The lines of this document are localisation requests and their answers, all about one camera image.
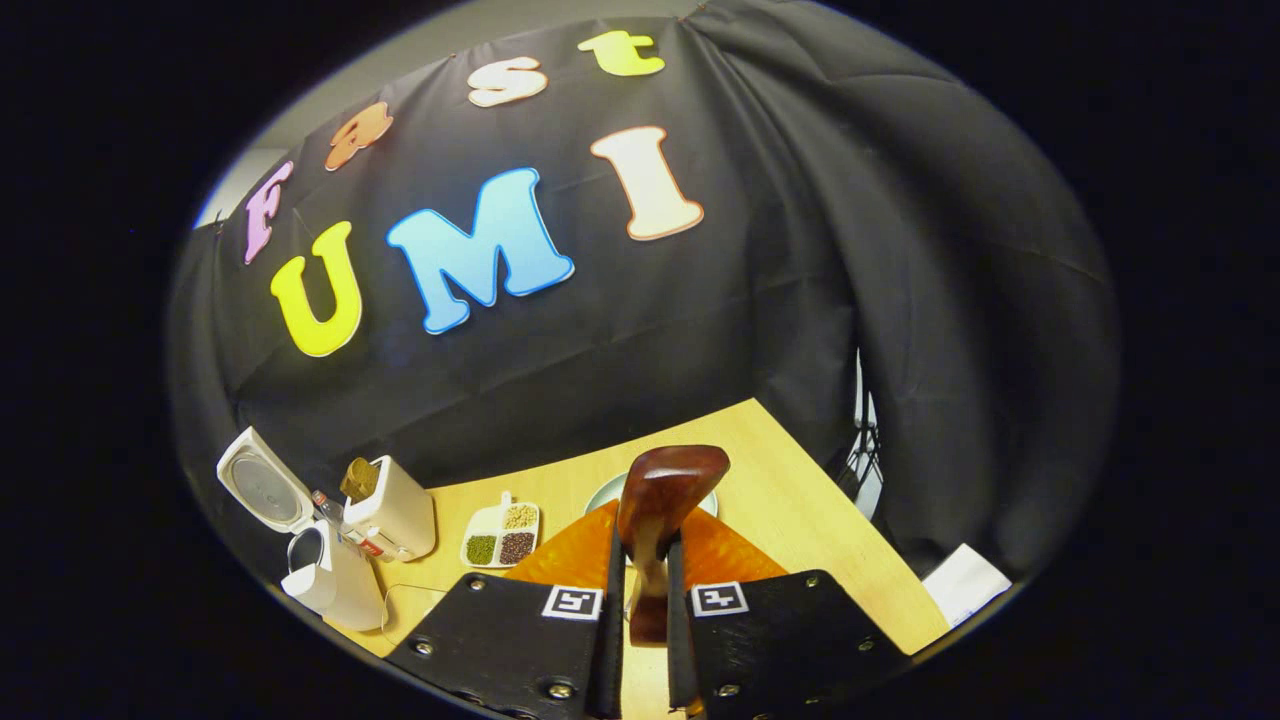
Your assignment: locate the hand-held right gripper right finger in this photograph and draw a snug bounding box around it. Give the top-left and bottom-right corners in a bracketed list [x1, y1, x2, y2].
[668, 505, 913, 720]

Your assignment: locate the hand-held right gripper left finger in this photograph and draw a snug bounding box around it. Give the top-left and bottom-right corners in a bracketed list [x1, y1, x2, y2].
[385, 500, 626, 720]

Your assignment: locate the white rice cooker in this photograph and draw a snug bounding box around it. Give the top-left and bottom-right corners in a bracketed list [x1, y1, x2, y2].
[216, 427, 387, 633]

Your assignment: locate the brown wooden spoon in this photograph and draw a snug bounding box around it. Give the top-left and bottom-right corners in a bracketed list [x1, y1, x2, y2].
[617, 445, 731, 647]

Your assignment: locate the white divided bean dish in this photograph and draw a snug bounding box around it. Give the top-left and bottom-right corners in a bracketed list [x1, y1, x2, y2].
[461, 491, 542, 569]

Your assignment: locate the white toaster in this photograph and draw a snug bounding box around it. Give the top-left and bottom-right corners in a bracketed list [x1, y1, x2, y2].
[341, 455, 438, 563]

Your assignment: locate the pale green round plate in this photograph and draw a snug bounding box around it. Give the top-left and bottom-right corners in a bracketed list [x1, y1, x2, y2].
[583, 470, 720, 522]

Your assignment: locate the white paper sheet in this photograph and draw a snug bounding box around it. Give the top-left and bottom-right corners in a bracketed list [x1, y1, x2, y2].
[922, 543, 1014, 629]

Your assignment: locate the clear plastic water bottle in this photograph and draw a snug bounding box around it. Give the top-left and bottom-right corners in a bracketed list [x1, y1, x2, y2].
[310, 490, 387, 559]

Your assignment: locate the black tripod stand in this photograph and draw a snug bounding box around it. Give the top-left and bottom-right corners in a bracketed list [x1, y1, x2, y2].
[845, 350, 887, 522]

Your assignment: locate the brown toast slice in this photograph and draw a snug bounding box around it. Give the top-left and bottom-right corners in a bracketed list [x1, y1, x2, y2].
[340, 457, 384, 503]

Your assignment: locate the black backdrop cloth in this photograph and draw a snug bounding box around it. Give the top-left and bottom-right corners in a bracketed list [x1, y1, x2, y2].
[170, 0, 1121, 601]

